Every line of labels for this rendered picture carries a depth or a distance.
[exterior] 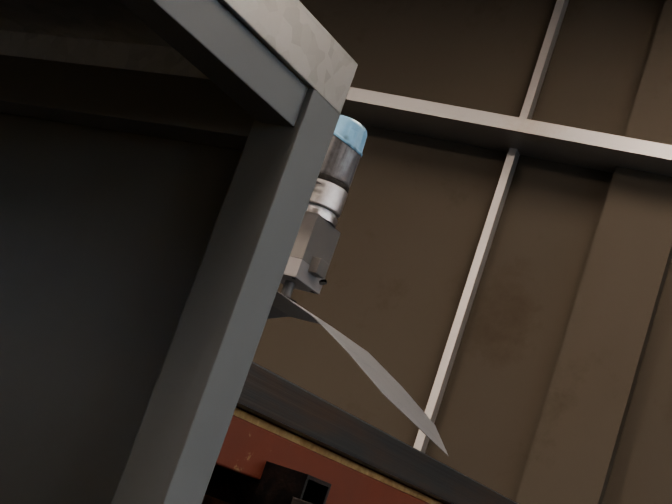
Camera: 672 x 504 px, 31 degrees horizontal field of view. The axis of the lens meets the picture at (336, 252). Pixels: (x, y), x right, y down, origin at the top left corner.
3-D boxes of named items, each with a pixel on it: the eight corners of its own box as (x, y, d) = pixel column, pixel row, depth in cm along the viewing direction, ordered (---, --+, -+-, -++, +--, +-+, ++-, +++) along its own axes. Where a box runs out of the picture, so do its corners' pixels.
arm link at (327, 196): (355, 199, 188) (334, 179, 181) (345, 226, 187) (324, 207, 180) (314, 191, 191) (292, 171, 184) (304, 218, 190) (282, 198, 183)
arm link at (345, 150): (336, 130, 194) (380, 135, 189) (314, 192, 192) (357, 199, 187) (311, 108, 188) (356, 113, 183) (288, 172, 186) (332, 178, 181)
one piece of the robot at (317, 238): (341, 193, 179) (305, 295, 175) (364, 214, 186) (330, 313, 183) (286, 182, 184) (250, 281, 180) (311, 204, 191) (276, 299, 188)
